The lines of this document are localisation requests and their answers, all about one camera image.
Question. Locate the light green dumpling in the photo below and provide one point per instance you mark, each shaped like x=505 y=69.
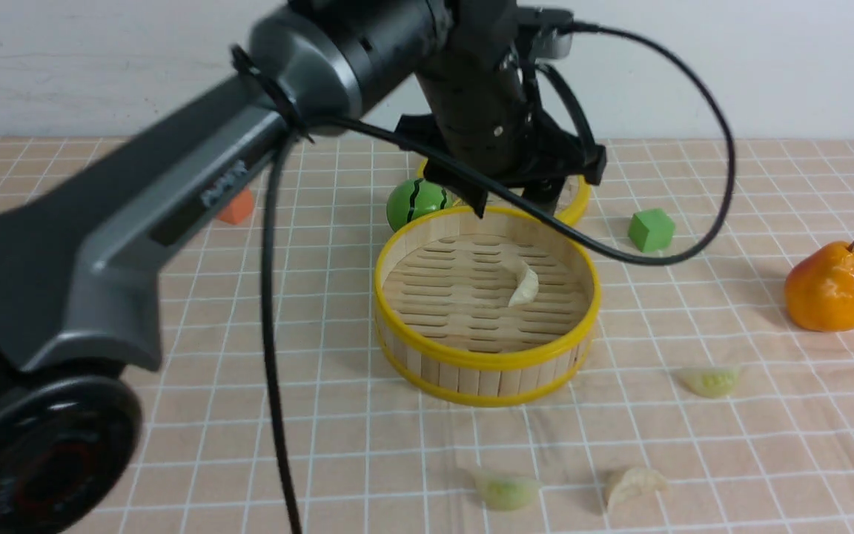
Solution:
x=504 y=492

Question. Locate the orange cube block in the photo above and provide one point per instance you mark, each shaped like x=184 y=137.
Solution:
x=238 y=209

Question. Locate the pale green dumpling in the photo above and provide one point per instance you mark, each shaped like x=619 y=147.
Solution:
x=709 y=382

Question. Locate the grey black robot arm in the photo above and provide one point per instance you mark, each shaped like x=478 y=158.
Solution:
x=79 y=266

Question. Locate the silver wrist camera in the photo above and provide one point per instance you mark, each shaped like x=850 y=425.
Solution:
x=539 y=36

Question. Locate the bamboo steamer tray yellow rim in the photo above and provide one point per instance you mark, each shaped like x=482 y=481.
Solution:
x=440 y=296

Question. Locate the orange yellow toy pear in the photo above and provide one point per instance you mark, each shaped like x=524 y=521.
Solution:
x=819 y=291

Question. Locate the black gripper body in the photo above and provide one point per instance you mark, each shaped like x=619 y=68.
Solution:
x=515 y=121

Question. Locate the green watermelon toy ball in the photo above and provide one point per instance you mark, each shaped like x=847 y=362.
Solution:
x=415 y=198

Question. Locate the white dumpling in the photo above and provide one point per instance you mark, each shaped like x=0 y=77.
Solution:
x=527 y=280
x=626 y=484

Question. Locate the bamboo steamer lid yellow rim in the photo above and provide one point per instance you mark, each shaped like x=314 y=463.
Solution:
x=571 y=204

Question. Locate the beige checkered tablecloth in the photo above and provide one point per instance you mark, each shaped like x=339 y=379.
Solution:
x=371 y=454

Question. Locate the green cube block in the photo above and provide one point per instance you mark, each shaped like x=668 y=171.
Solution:
x=651 y=230

